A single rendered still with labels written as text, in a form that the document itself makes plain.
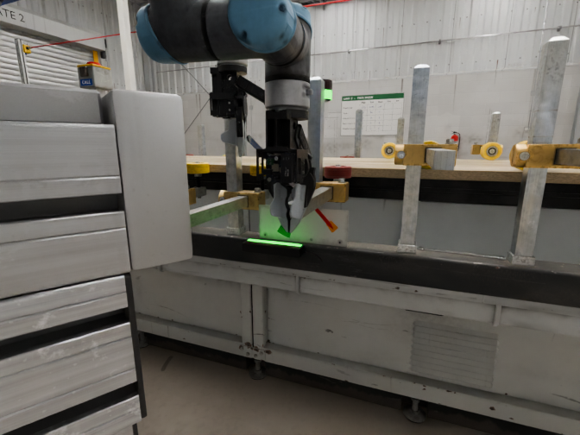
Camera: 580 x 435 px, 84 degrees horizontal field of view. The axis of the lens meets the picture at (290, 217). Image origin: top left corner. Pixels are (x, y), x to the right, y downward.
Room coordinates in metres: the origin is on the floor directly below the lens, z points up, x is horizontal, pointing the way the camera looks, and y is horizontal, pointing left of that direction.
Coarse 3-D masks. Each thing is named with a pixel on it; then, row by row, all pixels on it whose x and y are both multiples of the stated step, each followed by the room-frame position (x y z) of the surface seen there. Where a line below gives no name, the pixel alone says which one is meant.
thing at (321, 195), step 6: (336, 180) 0.96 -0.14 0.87; (324, 186) 0.85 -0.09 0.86; (318, 192) 0.74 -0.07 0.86; (324, 192) 0.76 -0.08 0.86; (330, 192) 0.82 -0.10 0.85; (312, 198) 0.67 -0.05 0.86; (318, 198) 0.72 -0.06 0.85; (324, 198) 0.76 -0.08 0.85; (330, 198) 0.82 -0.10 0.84; (288, 204) 0.60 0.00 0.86; (312, 204) 0.67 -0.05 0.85; (318, 204) 0.72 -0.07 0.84; (306, 210) 0.63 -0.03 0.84; (312, 210) 0.67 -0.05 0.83
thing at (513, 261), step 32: (224, 256) 0.94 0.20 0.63; (256, 256) 0.91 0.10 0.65; (320, 256) 0.84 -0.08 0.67; (352, 256) 0.81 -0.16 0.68; (384, 256) 0.78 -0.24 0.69; (416, 256) 0.76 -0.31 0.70; (448, 256) 0.75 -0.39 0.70; (512, 256) 0.70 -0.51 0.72; (448, 288) 0.73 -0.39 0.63; (480, 288) 0.71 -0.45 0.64; (512, 288) 0.68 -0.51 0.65; (544, 288) 0.66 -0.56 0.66; (576, 288) 0.64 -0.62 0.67
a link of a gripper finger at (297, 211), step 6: (300, 186) 0.57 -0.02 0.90; (294, 192) 0.55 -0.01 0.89; (300, 192) 0.57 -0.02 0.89; (294, 198) 0.55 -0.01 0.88; (300, 198) 0.57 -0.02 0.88; (294, 204) 0.54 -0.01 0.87; (300, 204) 0.57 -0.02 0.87; (294, 210) 0.54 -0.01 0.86; (300, 210) 0.57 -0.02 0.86; (294, 216) 0.55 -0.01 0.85; (300, 216) 0.57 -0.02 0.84; (294, 222) 0.57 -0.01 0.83; (294, 228) 0.57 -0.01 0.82
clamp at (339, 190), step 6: (318, 186) 0.86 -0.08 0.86; (330, 186) 0.85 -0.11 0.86; (336, 186) 0.84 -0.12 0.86; (342, 186) 0.84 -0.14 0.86; (348, 186) 0.87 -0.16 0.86; (336, 192) 0.84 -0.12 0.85; (342, 192) 0.84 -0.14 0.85; (348, 192) 0.87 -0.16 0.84; (336, 198) 0.84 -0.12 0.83; (342, 198) 0.84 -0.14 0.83; (348, 198) 0.87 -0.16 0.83
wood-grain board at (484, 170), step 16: (192, 160) 1.51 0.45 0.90; (208, 160) 1.51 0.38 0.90; (224, 160) 1.51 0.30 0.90; (336, 160) 1.51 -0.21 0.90; (352, 160) 1.51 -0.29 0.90; (368, 160) 1.51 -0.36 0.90; (384, 160) 1.51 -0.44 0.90; (464, 160) 1.51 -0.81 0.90; (480, 160) 1.51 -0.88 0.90; (496, 160) 1.51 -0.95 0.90; (352, 176) 1.00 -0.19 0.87; (368, 176) 0.99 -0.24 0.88; (384, 176) 0.97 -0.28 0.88; (400, 176) 0.95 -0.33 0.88; (432, 176) 0.92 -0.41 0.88; (448, 176) 0.91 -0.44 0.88; (464, 176) 0.90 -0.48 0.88; (480, 176) 0.88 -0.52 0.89; (496, 176) 0.87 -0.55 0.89; (512, 176) 0.86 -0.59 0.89; (560, 176) 0.82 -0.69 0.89; (576, 176) 0.81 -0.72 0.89
